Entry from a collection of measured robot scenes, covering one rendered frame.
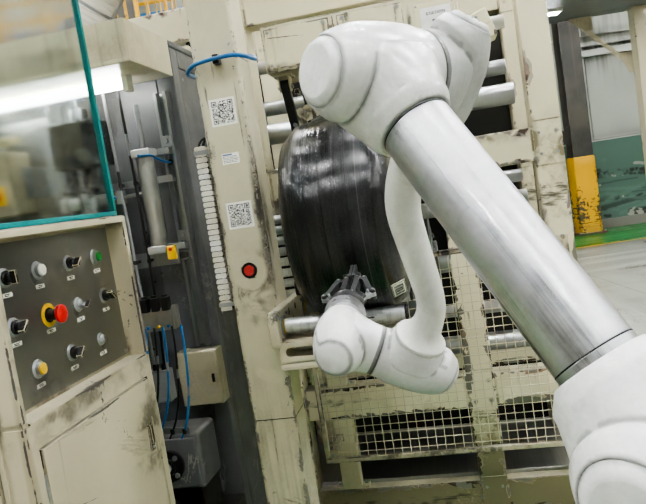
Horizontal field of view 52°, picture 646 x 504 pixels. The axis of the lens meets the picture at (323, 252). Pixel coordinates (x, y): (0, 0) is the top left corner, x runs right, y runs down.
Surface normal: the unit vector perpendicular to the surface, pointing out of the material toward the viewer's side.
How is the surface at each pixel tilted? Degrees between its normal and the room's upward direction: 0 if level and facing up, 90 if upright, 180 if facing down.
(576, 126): 90
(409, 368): 105
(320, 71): 83
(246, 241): 90
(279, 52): 90
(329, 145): 46
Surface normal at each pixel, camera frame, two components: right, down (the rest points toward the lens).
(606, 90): -0.03, 0.09
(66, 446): 0.97, -0.14
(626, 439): -0.54, -0.68
